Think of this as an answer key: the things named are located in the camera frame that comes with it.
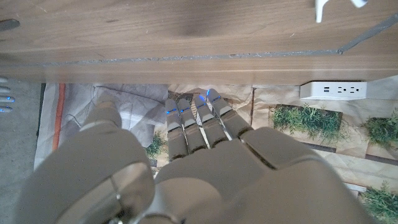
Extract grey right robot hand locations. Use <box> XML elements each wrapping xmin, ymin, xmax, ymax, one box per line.
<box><xmin>0</xmin><ymin>76</ymin><xmax>16</xmax><ymax>114</ymax></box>

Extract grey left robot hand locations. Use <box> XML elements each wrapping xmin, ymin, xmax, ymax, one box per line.
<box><xmin>14</xmin><ymin>88</ymin><xmax>376</xmax><ymax>224</ymax></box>

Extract printed fabric backdrop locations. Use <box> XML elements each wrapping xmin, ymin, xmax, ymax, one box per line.
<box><xmin>33</xmin><ymin>81</ymin><xmax>398</xmax><ymax>224</ymax></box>

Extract white power strip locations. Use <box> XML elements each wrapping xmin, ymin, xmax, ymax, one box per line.
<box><xmin>299</xmin><ymin>81</ymin><xmax>368</xmax><ymax>101</ymax></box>

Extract small white clip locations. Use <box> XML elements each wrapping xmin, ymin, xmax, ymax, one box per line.
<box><xmin>314</xmin><ymin>0</ymin><xmax>369</xmax><ymax>24</ymax></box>

